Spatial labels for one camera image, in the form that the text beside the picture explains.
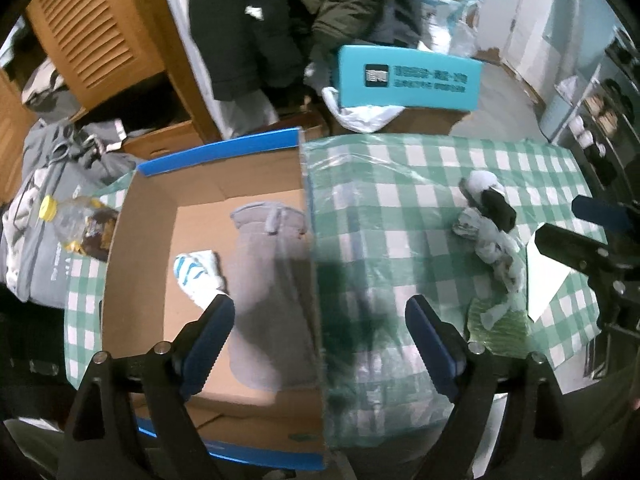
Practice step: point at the green white checkered tablecloth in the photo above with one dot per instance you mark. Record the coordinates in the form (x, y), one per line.
(400, 175)

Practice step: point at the white blue striped sock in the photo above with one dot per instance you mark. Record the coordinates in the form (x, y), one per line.
(192, 270)

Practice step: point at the grey hoodie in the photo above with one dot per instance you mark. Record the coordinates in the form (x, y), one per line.
(75, 152)

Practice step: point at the black hanging jacket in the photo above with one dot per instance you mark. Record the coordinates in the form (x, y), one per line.
(235, 25)

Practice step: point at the teal printed box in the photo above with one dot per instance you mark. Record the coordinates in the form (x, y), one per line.
(350, 75)

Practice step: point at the green patterned cloth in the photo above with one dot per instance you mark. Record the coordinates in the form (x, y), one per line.
(505, 327)

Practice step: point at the grey clothes in cabinet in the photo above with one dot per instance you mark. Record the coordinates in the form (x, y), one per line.
(45, 90)

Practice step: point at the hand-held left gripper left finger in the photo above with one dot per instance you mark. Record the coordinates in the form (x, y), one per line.
(205, 345)

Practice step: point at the wooden louvred cabinet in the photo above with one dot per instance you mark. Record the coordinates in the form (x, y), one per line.
(85, 25)

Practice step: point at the pale grey sock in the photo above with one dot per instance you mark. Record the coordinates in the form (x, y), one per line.
(477, 181)

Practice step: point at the plastic bottle with yellow cap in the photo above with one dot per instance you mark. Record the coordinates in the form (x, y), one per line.
(75, 220)

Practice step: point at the metal shelf rack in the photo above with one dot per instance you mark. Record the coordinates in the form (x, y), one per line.
(600, 105)

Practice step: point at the white green cloth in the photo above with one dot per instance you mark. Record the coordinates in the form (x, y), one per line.
(545, 285)

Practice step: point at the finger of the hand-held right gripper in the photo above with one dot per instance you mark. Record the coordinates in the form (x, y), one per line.
(597, 212)
(565, 247)

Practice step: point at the cardboard box with blue outside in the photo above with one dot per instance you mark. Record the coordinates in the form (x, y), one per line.
(150, 260)

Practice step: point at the dark sock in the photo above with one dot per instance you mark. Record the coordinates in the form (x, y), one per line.
(500, 212)

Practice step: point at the clear plastic bag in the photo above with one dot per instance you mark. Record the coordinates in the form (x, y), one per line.
(465, 37)

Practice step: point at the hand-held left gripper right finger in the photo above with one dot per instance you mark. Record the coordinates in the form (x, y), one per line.
(435, 350)

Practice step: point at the white plastic bag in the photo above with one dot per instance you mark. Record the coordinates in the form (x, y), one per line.
(360, 115)

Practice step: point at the grey white cloth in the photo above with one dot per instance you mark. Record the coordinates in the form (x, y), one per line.
(492, 247)

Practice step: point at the wooden drawer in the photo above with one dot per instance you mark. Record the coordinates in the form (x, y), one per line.
(160, 142)

